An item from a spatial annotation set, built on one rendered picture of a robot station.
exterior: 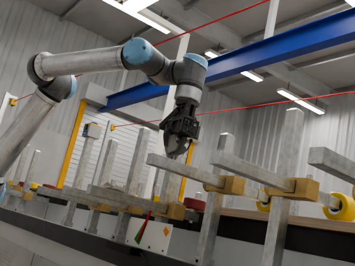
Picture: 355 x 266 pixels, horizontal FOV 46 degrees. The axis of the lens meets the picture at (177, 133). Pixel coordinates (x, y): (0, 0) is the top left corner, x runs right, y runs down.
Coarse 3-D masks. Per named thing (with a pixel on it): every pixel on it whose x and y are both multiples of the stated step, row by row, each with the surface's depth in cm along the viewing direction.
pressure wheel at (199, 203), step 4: (184, 200) 149; (188, 200) 147; (192, 200) 147; (196, 200) 147; (200, 200) 147; (184, 204) 148; (188, 204) 147; (192, 204) 146; (196, 204) 146; (200, 204) 147; (204, 204) 148; (192, 208) 152; (196, 208) 146; (200, 208) 147; (204, 208) 149; (196, 212) 149; (188, 228) 148
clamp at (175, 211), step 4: (168, 204) 141; (172, 204) 140; (176, 204) 139; (168, 208) 141; (172, 208) 139; (176, 208) 139; (180, 208) 140; (184, 208) 141; (152, 212) 148; (156, 212) 145; (168, 212) 140; (172, 212) 138; (176, 212) 139; (180, 212) 140; (184, 212) 141; (164, 216) 141; (168, 216) 139; (172, 216) 138; (176, 216) 139; (180, 216) 140; (180, 220) 140
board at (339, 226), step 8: (224, 208) 147; (232, 208) 144; (232, 216) 144; (240, 216) 140; (248, 216) 138; (256, 216) 135; (264, 216) 132; (296, 216) 123; (304, 216) 121; (288, 224) 126; (296, 224) 122; (304, 224) 120; (312, 224) 118; (320, 224) 116; (328, 224) 115; (336, 224) 113; (344, 224) 111; (352, 224) 109; (344, 232) 112; (352, 232) 109
